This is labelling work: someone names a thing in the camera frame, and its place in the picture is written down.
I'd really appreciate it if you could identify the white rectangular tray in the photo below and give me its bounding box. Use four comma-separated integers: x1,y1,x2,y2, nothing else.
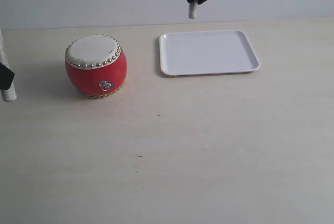
159,30,261,76

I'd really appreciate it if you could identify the small red drum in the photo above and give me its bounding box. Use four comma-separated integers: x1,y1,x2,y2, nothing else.
65,34,127,98

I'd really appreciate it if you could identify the white wooden drumstick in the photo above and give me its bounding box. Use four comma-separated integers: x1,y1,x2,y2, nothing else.
1,33,17,102
188,1,198,19

